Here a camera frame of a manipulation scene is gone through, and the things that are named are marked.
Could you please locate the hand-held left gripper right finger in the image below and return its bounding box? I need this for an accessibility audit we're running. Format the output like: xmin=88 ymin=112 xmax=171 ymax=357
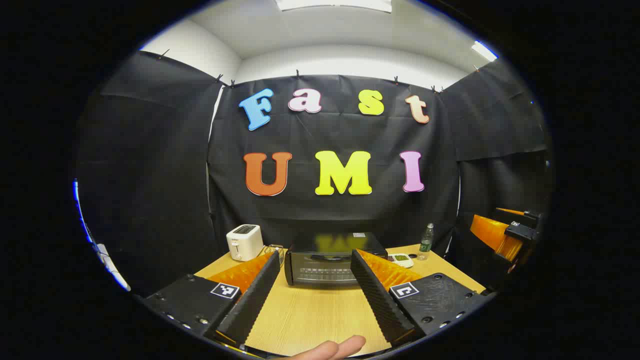
xmin=349 ymin=248 xmax=496 ymax=347

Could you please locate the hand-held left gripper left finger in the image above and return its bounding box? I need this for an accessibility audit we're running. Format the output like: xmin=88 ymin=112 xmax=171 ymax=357
xmin=141 ymin=250 xmax=282 ymax=348

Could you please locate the black electric oven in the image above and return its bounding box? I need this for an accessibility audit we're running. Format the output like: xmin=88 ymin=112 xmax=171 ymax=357
xmin=284 ymin=232 xmax=390 ymax=287

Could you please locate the ceiling light panel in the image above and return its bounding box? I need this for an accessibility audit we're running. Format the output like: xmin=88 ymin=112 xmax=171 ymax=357
xmin=471 ymin=40 xmax=499 ymax=62
xmin=275 ymin=0 xmax=393 ymax=13

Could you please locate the white toaster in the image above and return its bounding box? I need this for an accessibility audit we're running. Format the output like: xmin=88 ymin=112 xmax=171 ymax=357
xmin=226 ymin=224 xmax=264 ymax=262

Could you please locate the black backdrop cloth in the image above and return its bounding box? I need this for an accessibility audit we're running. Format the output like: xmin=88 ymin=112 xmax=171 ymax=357
xmin=75 ymin=50 xmax=553 ymax=296

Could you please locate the clear plastic water bottle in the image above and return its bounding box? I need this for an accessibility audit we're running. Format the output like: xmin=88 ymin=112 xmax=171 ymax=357
xmin=418 ymin=223 xmax=435 ymax=261

